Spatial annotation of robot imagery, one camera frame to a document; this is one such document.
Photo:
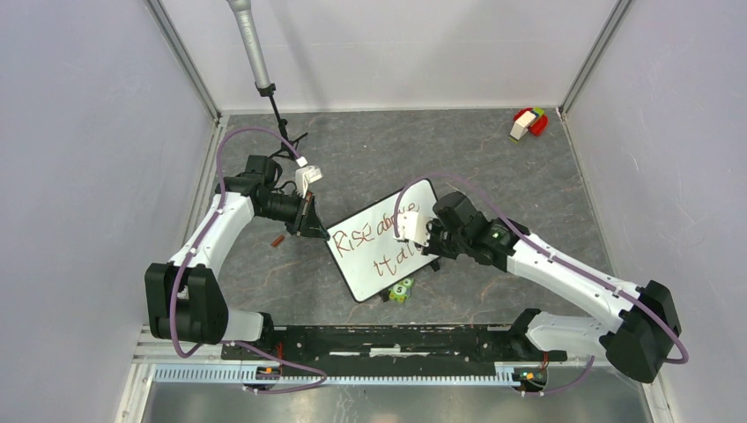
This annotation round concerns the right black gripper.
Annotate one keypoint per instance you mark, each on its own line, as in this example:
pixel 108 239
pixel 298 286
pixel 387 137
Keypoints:
pixel 433 225

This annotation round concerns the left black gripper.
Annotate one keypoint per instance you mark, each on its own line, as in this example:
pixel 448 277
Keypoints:
pixel 306 222

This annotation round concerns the brown marker cap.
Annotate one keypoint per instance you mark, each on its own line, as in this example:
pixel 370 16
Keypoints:
pixel 277 241

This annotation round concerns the white whiteboard black frame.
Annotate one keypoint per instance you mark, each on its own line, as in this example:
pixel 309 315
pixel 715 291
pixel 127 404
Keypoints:
pixel 364 249

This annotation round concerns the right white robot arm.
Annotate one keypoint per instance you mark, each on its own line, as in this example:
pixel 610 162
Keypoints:
pixel 634 327

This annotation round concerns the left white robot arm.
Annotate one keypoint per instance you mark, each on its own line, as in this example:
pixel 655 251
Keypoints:
pixel 184 299

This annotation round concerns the green owl number block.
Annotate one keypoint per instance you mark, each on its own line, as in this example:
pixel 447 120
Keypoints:
pixel 400 291

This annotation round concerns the red and white toy blocks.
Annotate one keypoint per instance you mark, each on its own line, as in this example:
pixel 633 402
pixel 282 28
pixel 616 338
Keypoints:
pixel 528 120

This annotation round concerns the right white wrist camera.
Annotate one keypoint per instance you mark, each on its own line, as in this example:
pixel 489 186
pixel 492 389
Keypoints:
pixel 412 226

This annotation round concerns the slotted cable duct rail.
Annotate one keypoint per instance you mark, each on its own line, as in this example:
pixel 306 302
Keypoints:
pixel 255 375

